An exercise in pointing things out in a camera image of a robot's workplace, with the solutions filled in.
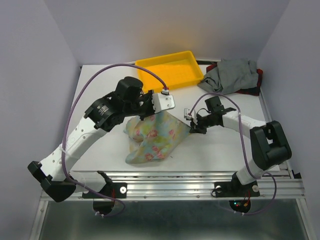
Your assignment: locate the pastel patterned cloth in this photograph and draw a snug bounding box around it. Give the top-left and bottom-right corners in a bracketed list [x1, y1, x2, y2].
[123, 111, 191, 165]

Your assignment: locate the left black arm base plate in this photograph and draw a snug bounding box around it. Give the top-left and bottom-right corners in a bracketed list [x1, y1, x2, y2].
[82, 170, 128, 199]

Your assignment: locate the grey skirt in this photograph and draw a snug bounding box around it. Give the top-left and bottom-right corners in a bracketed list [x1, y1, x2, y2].
[198, 58, 259, 95]

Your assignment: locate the red black plaid skirt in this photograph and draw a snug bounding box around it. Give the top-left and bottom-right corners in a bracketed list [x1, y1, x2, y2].
[206, 62, 263, 96]

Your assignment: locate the aluminium frame rail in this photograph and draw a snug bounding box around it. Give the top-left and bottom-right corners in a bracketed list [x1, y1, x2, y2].
[29, 58, 311, 240]

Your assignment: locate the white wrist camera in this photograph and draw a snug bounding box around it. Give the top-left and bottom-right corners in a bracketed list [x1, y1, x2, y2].
[184, 108, 198, 125]
[151, 93, 176, 114]

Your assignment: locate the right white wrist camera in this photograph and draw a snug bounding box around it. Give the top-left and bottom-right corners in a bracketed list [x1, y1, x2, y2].
[184, 108, 198, 125]

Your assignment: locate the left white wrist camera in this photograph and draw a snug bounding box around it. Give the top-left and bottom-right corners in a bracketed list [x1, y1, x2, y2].
[151, 93, 176, 114]

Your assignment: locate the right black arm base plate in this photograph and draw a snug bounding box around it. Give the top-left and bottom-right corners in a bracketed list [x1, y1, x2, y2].
[211, 181, 260, 198]

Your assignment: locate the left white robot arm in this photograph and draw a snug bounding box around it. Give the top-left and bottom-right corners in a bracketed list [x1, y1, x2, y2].
[27, 76, 155, 203]

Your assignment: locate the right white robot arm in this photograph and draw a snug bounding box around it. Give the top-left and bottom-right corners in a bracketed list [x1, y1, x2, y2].
[184, 96, 292, 198]

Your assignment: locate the yellow plastic bin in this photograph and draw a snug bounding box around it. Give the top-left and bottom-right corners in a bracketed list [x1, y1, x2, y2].
[135, 50, 204, 90]

